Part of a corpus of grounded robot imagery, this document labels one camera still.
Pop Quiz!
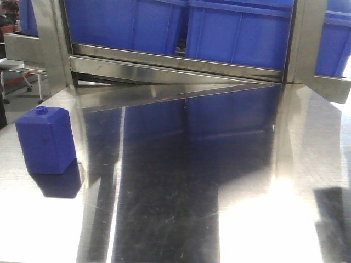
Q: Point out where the blue plastic block part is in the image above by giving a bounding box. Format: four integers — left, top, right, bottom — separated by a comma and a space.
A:
15, 106, 76, 175

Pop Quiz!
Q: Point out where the stainless steel shelf rack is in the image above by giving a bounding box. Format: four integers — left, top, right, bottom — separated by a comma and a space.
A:
4, 0, 351, 104

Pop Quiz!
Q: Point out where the large blue bin left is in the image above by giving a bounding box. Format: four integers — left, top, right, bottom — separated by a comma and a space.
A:
65, 1, 188, 55

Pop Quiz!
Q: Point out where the large blue bin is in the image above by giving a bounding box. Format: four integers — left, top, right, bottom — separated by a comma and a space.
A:
65, 1, 188, 55
185, 1, 292, 70

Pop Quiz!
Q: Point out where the large blue bin right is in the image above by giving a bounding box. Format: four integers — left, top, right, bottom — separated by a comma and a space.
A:
185, 1, 292, 70

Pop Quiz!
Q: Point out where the blue bin far right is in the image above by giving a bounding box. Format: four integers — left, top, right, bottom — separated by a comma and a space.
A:
315, 11, 350, 78

